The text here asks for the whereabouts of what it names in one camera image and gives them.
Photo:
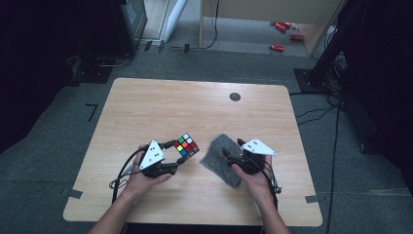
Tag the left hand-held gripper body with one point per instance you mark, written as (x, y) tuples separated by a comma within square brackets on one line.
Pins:
[(152, 157)]

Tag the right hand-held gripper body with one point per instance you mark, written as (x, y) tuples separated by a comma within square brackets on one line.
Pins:
[(258, 148)]

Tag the grey cloth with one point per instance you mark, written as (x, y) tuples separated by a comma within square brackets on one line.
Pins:
[(217, 159)]

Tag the multicoloured puzzle cube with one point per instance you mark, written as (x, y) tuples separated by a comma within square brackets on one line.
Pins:
[(185, 144)]

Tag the person's left hand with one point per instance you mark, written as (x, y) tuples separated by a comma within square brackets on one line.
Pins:
[(139, 183)]

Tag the person's right hand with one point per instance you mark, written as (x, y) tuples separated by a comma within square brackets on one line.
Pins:
[(256, 185)]

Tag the round black table grommet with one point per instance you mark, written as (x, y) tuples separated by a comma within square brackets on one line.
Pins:
[(234, 96)]

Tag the grey tape strip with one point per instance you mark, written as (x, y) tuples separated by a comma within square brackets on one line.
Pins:
[(312, 198), (73, 193)]

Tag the black angled tape mark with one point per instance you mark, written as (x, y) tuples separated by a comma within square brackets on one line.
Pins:
[(93, 110)]

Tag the black metal stand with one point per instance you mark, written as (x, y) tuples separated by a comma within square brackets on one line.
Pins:
[(319, 73)]

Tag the short black tape strip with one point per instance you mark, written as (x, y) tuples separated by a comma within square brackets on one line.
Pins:
[(186, 48), (161, 46), (147, 46)]

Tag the red can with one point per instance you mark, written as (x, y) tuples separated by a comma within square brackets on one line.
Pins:
[(287, 24), (276, 47), (296, 37), (280, 27)]

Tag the black cabinet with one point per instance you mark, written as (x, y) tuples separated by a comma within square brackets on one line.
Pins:
[(130, 26)]

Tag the white panel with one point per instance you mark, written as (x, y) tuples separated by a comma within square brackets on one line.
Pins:
[(168, 19)]

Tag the dark curtain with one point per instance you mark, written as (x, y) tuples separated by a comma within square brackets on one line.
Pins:
[(39, 65), (383, 81)]

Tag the black stand base plate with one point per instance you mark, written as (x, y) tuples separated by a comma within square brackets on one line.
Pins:
[(91, 73)]

